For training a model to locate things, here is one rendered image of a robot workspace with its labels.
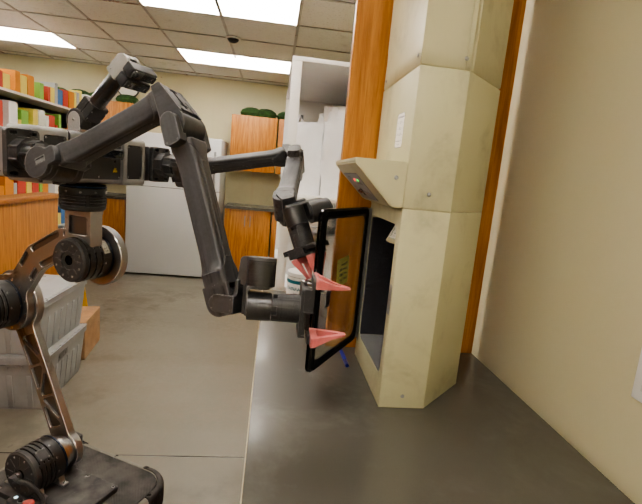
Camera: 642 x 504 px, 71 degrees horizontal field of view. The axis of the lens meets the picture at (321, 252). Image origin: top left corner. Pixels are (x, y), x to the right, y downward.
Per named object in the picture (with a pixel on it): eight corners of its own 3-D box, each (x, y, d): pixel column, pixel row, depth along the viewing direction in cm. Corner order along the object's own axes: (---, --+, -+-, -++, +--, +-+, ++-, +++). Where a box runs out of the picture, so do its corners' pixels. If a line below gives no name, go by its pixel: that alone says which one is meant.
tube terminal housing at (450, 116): (432, 356, 140) (468, 101, 127) (479, 411, 108) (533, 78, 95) (354, 353, 137) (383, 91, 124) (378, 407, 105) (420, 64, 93)
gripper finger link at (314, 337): (350, 316, 88) (303, 313, 87) (346, 351, 89) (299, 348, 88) (345, 306, 95) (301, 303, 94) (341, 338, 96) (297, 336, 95)
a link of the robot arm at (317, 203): (277, 221, 125) (274, 192, 120) (314, 211, 129) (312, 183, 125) (295, 238, 115) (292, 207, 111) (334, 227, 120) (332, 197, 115)
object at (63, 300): (89, 322, 307) (89, 276, 301) (45, 359, 247) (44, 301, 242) (24, 319, 302) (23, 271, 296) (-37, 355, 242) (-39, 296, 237)
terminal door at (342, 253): (354, 339, 135) (369, 206, 128) (307, 374, 108) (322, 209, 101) (352, 338, 135) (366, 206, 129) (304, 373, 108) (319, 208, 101)
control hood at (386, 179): (371, 199, 129) (375, 164, 128) (402, 208, 98) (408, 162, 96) (332, 196, 128) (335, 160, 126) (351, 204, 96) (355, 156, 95)
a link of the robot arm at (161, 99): (196, 85, 101) (166, 67, 91) (212, 140, 99) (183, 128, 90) (59, 161, 116) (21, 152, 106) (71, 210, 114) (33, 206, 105)
